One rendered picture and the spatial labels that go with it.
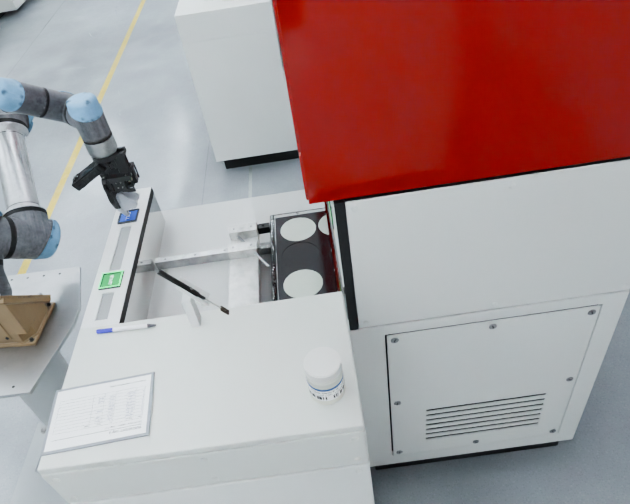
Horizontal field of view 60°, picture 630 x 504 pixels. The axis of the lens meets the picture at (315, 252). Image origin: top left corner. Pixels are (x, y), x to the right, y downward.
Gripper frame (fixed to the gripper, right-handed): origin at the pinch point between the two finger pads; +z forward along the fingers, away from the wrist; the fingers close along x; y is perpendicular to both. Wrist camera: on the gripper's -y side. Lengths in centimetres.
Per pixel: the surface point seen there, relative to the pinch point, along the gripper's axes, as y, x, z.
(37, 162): -135, 211, 98
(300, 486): 43, -76, 22
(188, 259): 15.8, -9.0, 13.6
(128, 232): 1.6, -6.6, 2.5
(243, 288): 33.1, -27.5, 10.1
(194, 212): 14.8, 16.4, 16.1
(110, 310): 2.5, -36.4, 2.1
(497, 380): 99, -42, 48
